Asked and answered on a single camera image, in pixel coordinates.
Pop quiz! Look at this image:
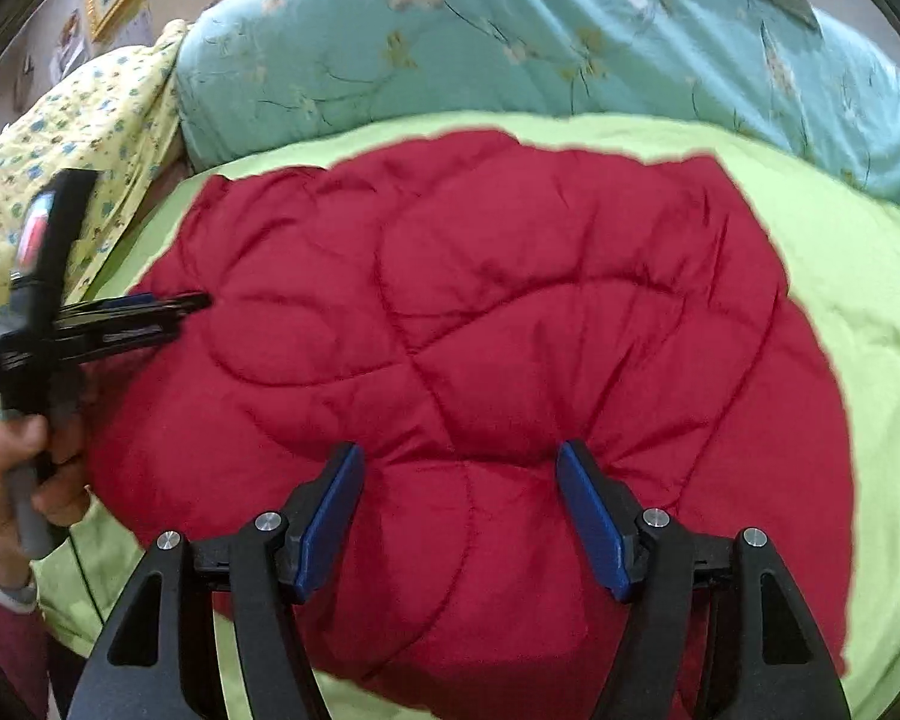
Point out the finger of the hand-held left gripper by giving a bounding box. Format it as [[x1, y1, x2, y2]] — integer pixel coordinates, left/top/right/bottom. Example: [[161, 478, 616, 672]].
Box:
[[54, 311, 190, 372], [64, 291, 213, 318]]

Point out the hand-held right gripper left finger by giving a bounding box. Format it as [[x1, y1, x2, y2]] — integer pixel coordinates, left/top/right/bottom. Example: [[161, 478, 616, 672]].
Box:
[[67, 442, 366, 720]]

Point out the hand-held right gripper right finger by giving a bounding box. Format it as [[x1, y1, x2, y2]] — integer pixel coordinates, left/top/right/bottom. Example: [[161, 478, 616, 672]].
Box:
[[556, 440, 852, 720]]

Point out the red puffer jacket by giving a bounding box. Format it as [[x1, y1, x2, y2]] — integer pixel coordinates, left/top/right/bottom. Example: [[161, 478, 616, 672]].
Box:
[[82, 129, 852, 720]]

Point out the person's left forearm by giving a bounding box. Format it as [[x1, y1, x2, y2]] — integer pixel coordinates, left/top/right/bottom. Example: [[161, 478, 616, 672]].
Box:
[[0, 561, 55, 720]]

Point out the person's left hand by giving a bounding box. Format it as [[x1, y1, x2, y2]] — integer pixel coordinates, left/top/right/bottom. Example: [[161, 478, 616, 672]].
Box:
[[0, 412, 92, 605]]

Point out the yellow floral pillow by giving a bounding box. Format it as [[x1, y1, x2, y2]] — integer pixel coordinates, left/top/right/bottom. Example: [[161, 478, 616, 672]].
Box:
[[0, 19, 193, 445]]

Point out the light green bed sheet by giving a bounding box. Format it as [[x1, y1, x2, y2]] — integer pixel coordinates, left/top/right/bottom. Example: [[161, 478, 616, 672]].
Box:
[[34, 111, 900, 720]]

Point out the teal floral quilt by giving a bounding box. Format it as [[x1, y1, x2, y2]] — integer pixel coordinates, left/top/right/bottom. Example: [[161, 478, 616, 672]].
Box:
[[174, 0, 900, 212]]

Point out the small wall sticker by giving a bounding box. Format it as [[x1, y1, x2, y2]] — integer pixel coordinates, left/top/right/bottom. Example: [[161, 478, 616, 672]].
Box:
[[56, 9, 92, 74]]

